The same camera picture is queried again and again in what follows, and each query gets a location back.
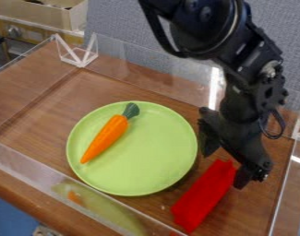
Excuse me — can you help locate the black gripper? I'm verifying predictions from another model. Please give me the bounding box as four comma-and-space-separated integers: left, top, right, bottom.
197, 107, 273, 189

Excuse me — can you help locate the red plastic block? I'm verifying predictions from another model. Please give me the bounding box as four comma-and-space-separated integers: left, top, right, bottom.
170, 159, 236, 233

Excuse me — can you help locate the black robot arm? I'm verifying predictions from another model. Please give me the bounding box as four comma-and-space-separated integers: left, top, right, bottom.
138, 0, 289, 189

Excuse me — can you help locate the green round plate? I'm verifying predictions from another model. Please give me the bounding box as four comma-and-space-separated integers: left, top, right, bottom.
66, 101, 197, 196

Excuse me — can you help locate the orange toy carrot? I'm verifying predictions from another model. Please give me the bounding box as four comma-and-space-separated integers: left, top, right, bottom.
80, 102, 139, 164

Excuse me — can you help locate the cardboard box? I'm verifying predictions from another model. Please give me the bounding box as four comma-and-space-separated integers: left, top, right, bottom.
0, 0, 87, 31

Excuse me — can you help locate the wooden cabinet with knob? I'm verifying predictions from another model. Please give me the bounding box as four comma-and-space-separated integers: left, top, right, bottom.
0, 14, 86, 63

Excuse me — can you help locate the clear acrylic tray enclosure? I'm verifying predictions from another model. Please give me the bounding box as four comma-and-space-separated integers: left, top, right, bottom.
0, 38, 300, 236

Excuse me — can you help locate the clear acrylic triangle bracket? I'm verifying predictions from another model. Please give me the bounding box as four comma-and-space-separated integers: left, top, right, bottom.
51, 33, 99, 68

